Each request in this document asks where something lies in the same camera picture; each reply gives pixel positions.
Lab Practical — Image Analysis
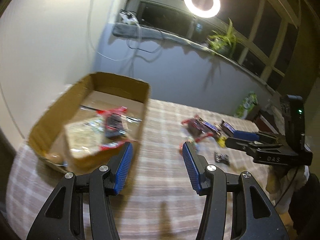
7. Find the red date snack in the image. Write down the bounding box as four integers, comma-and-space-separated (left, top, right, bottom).
181, 115, 215, 143

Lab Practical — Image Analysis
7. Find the clear bag of bread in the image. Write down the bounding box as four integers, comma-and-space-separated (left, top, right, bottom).
44, 119, 108, 165

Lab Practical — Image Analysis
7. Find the snickers bar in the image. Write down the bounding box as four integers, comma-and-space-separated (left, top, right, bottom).
202, 120, 221, 133

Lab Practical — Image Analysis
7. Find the yellow snack packet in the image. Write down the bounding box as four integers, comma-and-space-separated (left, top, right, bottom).
216, 136, 227, 148

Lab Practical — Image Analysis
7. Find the small black snack packet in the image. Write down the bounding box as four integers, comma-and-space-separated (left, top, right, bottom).
214, 152, 230, 166

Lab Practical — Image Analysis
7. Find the green tissue box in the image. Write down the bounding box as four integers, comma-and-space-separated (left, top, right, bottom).
234, 92, 258, 119

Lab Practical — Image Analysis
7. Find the brown cardboard box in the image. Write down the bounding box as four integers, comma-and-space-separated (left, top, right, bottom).
28, 72, 151, 174

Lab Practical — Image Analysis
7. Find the green potted plant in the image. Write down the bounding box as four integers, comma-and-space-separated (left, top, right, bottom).
207, 18, 238, 57

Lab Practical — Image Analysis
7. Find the grey windowsill mat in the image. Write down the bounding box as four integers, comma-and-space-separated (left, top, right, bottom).
112, 23, 244, 69

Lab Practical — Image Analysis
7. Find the white power strip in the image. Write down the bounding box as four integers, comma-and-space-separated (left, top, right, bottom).
119, 10, 139, 25

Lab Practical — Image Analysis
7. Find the black cable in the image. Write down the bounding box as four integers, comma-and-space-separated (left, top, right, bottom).
127, 27, 163, 54

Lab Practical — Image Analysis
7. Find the ring light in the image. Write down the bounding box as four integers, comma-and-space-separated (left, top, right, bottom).
184, 0, 221, 18

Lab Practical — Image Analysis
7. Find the white cable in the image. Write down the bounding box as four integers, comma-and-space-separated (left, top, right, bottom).
86, 0, 141, 62

